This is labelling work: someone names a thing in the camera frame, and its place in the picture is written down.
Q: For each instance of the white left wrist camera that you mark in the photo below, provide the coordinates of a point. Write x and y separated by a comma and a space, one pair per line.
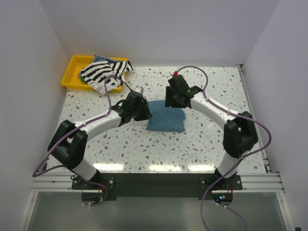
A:
139, 90

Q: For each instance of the blue white striped tank top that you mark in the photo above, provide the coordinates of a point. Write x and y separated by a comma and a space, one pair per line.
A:
100, 58

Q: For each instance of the yellow plastic tray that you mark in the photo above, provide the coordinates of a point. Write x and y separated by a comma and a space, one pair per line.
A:
70, 79

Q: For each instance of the aluminium frame rail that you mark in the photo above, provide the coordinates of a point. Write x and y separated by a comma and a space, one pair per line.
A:
267, 182

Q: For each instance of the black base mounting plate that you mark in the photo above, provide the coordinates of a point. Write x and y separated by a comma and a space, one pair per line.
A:
110, 186

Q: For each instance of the black white striped tank top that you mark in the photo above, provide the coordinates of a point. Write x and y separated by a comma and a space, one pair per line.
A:
103, 77

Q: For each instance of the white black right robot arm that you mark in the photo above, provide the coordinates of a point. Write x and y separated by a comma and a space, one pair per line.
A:
239, 131

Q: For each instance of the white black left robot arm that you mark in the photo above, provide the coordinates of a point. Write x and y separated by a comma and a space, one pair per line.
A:
70, 140

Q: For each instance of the blue ribbed tank top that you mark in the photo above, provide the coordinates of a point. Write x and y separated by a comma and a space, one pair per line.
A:
165, 119

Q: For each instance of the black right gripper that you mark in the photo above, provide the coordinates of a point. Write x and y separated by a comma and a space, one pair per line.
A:
169, 101

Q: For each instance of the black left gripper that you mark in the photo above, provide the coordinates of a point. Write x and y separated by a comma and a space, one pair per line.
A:
146, 114

